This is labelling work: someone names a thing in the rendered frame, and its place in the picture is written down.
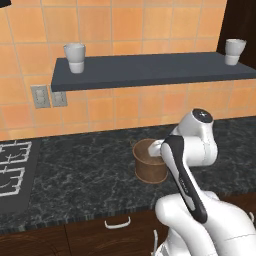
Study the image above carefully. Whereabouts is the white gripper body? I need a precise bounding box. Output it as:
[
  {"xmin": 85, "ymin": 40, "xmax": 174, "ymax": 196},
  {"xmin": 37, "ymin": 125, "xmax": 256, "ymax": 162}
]
[{"xmin": 147, "ymin": 139, "xmax": 165, "ymax": 158}]

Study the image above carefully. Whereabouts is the brown round wooden basket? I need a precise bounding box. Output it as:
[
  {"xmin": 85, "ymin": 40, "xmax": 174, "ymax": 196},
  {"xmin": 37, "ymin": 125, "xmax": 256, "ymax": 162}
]
[{"xmin": 132, "ymin": 138, "xmax": 169, "ymax": 185}]

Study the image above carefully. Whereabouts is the dark wood cabinet front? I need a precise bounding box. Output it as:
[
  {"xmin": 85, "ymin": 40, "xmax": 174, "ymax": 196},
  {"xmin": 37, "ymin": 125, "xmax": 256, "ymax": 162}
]
[{"xmin": 218, "ymin": 191, "xmax": 256, "ymax": 222}]

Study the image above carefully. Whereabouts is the dark wood cabinet door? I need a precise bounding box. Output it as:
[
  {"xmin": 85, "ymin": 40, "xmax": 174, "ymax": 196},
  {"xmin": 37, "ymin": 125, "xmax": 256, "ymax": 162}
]
[{"xmin": 0, "ymin": 225, "xmax": 71, "ymax": 256}]

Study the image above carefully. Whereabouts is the dark wood drawer front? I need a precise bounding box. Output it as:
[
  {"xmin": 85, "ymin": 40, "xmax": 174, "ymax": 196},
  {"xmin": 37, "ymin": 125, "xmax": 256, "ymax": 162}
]
[{"xmin": 64, "ymin": 209, "xmax": 170, "ymax": 256}]

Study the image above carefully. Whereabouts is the white cup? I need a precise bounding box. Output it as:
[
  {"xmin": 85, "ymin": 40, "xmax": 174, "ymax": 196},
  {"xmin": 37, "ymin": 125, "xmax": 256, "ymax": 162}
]
[
  {"xmin": 63, "ymin": 42, "xmax": 87, "ymax": 75},
  {"xmin": 223, "ymin": 38, "xmax": 248, "ymax": 67}
]

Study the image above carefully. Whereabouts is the black hob with white grates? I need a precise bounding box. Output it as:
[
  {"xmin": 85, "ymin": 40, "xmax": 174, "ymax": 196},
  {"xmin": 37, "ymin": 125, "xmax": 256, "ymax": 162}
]
[{"xmin": 0, "ymin": 138, "xmax": 43, "ymax": 215}]

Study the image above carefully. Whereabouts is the dark grey wall shelf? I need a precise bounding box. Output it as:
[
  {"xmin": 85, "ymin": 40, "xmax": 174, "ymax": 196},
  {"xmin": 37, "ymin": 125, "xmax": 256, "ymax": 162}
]
[{"xmin": 50, "ymin": 51, "xmax": 256, "ymax": 93}]

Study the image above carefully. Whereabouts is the white curved drawer handle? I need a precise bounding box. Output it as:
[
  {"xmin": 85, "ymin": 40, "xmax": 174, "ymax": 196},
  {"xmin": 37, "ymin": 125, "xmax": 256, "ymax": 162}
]
[{"xmin": 103, "ymin": 216, "xmax": 132, "ymax": 230}]

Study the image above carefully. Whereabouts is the white vertical cabinet handle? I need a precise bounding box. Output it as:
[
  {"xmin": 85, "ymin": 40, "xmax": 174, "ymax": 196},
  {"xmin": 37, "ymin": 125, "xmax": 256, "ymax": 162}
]
[{"xmin": 152, "ymin": 229, "xmax": 160, "ymax": 250}]

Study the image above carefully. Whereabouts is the grey wall outlet plate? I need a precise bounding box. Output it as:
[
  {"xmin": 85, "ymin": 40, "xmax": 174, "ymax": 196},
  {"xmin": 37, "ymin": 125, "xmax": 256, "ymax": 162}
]
[
  {"xmin": 30, "ymin": 84, "xmax": 52, "ymax": 110},
  {"xmin": 50, "ymin": 89, "xmax": 69, "ymax": 108}
]

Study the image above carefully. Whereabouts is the dark wood wall cabinet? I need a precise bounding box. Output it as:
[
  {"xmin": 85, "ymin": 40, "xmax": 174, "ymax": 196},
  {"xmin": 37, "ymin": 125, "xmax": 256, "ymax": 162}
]
[{"xmin": 216, "ymin": 0, "xmax": 256, "ymax": 70}]

